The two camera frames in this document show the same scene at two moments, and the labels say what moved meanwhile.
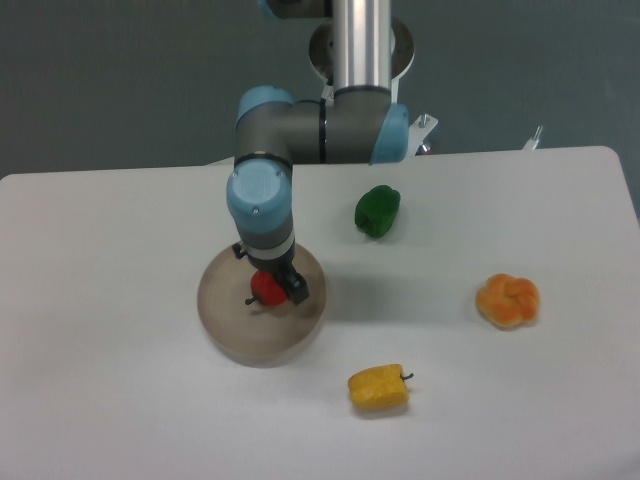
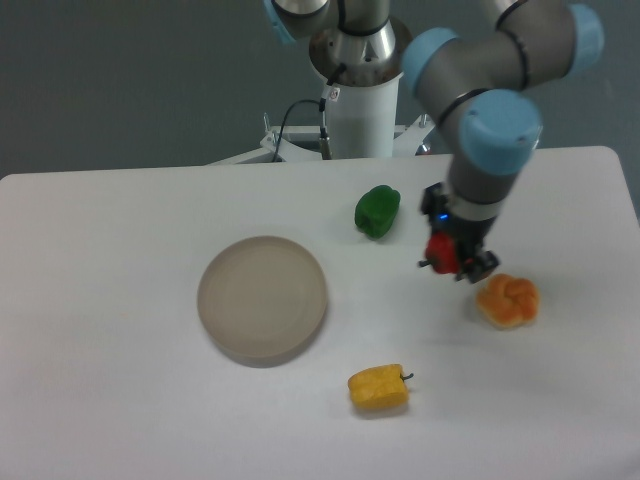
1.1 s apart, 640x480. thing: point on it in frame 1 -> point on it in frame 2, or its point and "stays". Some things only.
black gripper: x=294 y=283 -> x=467 y=235
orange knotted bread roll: x=508 y=301 stays
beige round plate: x=256 y=334 stays
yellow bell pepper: x=379 y=388 stays
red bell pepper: x=266 y=290 -> x=441 y=252
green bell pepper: x=377 y=210 stays
